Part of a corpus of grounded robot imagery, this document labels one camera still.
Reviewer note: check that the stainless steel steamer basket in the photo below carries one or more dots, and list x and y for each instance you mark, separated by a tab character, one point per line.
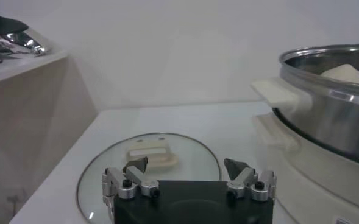
328	121

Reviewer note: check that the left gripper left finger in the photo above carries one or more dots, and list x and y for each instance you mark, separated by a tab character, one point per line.
142	182

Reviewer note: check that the white steamed baozi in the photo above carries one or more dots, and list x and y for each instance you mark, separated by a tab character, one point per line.
346	74

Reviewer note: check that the cream electric pot base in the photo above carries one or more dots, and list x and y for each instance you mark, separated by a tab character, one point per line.
304	182

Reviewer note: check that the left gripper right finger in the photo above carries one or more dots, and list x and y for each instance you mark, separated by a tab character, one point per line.
243	179

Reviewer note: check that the white side table with mouse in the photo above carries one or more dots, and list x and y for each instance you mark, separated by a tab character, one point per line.
30	121

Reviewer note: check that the round glass pot lid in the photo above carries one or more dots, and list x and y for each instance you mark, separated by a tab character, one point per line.
154	152

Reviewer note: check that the shiny chrome rounded device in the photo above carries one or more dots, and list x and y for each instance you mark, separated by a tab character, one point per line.
20	39

